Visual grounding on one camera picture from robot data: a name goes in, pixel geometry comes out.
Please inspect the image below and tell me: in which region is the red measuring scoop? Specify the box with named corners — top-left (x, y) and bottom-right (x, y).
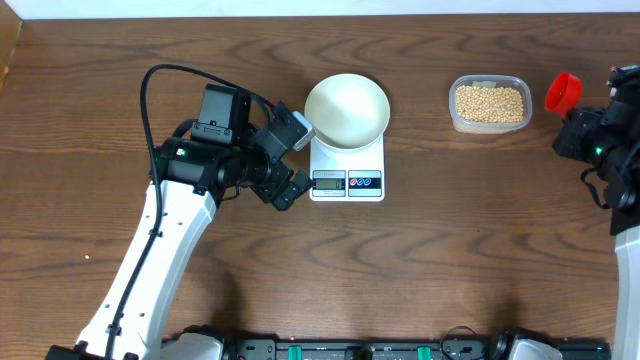
top-left (544, 72), bottom-right (583, 118)

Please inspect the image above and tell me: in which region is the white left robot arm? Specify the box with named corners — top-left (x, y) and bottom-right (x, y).
top-left (47, 84), bottom-right (315, 359)

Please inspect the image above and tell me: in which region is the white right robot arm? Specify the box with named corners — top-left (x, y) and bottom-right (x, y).
top-left (544, 65), bottom-right (639, 360)

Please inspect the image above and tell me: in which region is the white digital kitchen scale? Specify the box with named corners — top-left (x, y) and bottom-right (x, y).
top-left (309, 135), bottom-right (385, 202)

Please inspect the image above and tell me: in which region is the cream ceramic bowl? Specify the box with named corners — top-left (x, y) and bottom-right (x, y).
top-left (304, 73), bottom-right (391, 150)

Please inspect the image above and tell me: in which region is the clear plastic soybean container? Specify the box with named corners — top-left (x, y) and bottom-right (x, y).
top-left (449, 75), bottom-right (533, 135)

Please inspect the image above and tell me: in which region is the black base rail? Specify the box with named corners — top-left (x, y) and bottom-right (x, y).
top-left (219, 337), bottom-right (614, 360)

